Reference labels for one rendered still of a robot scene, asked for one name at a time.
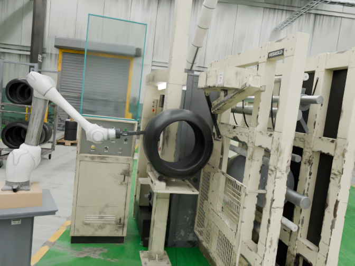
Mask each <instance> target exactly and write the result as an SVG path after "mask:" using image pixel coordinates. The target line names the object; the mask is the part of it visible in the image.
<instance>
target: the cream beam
mask: <svg viewBox="0 0 355 266"><path fill-rule="evenodd" d="M220 72H224V73H223V81H222V83H221V84H218V77H219V73H220ZM250 73H251V74H257V73H258V71H257V70H251V69H244V68H238V67H233V66H227V65H226V66H223V67H220V68H216V69H212V70H208V71H204V72H200V74H199V83H198V89H201V90H211V91H218V92H224V91H221V89H225V90H227V91H228V90H237V89H241V85H242V79H243V78H244V77H246V76H247V75H248V74H250Z"/></svg>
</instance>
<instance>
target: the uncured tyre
mask: <svg viewBox="0 0 355 266"><path fill-rule="evenodd" d="M165 111H166V112H165ZM177 121H185V122H187V123H188V124H189V125H190V126H191V128H192V129H193V132H194V135H195V143H194V147H193V149H192V151H191V153H190V154H189V155H188V156H187V157H186V158H184V159H183V160H181V161H176V162H169V161H165V160H163V159H161V158H160V156H159V153H158V148H157V145H158V139H159V137H160V135H161V133H162V131H163V130H164V129H165V128H166V127H167V126H168V125H170V124H172V123H174V122H177ZM145 130H146V134H145V135H143V150H144V153H145V156H146V158H147V159H148V161H149V162H150V164H151V165H152V166H153V168H154V169H155V170H156V171H158V172H159V173H160V174H162V175H164V176H166V177H170V178H187V177H190V176H192V175H195V174H196V173H198V172H199V171H200V170H202V169H203V168H204V166H205V165H206V164H207V163H208V161H209V159H210V157H211V155H212V151H213V138H212V131H211V129H210V127H209V125H208V124H207V122H206V121H205V120H204V119H203V118H202V117H201V116H200V115H199V114H197V113H195V112H192V111H188V110H186V109H178V108H174V109H167V110H164V111H162V112H160V113H158V114H157V115H156V116H155V117H153V118H152V119H151V121H150V122H149V123H148V125H147V126H146V128H145Z"/></svg>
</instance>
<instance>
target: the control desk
mask: <svg viewBox="0 0 355 266"><path fill-rule="evenodd" d="M82 117H83V118H85V119H86V120H87V121H88V122H89V123H91V124H96V125H98V126H99V127H101V128H106V129H108V128H111V129H112V128H114V130H115V129H120V132H122V131H136V130H137V123H138V122H137V121H129V120H118V119H108V118H97V117H86V116H82ZM135 143H136V135H131V136H120V139H116V138H115V140H105V141H104V142H102V143H100V144H96V143H94V142H92V141H88V140H87V139H86V131H85V130H84V129H83V128H82V127H81V126H80V125H79V129H78V142H77V155H76V167H75V175H74V187H73V200H72V212H71V225H70V236H71V244H100V243H124V238H125V236H126V231H127V221H128V211H129V200H130V190H131V184H132V174H133V163H134V153H135Z"/></svg>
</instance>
